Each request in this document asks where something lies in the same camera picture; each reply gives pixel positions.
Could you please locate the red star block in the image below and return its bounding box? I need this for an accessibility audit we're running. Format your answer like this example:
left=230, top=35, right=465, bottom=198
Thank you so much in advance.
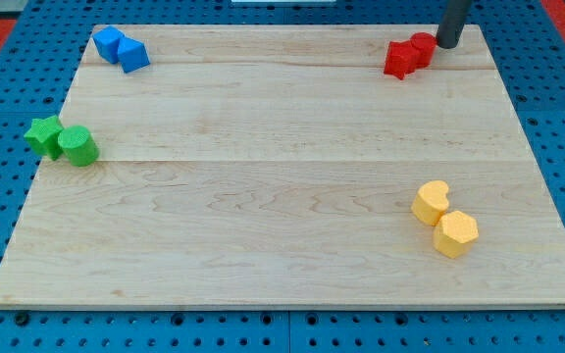
left=384, top=40, right=420, bottom=80

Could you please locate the green star block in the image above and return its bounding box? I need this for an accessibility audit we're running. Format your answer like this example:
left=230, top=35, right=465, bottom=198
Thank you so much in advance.
left=24, top=115, right=64, bottom=161

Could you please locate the green cylinder block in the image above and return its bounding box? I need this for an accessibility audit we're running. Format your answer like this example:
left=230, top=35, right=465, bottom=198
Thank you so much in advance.
left=58, top=126, right=99, bottom=167

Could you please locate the light wooden board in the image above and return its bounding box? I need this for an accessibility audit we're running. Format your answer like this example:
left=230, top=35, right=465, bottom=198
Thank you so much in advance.
left=0, top=25, right=565, bottom=311

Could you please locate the red cylinder block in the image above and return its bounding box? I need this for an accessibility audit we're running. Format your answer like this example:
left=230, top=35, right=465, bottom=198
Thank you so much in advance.
left=410, top=32, right=437, bottom=69

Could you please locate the blue angled cube block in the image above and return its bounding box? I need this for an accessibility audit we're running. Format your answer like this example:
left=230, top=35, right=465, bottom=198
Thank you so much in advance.
left=117, top=36, right=150, bottom=74

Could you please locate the yellow hexagon block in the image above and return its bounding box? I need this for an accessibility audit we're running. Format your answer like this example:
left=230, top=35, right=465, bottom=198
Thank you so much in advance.
left=433, top=211, right=479, bottom=259

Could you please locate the yellow heart block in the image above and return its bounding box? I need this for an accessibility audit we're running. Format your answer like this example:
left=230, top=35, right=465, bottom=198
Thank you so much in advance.
left=411, top=180, right=449, bottom=226

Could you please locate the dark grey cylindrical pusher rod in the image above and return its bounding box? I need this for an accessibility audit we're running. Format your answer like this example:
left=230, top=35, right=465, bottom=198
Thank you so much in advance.
left=436, top=0, right=472, bottom=49

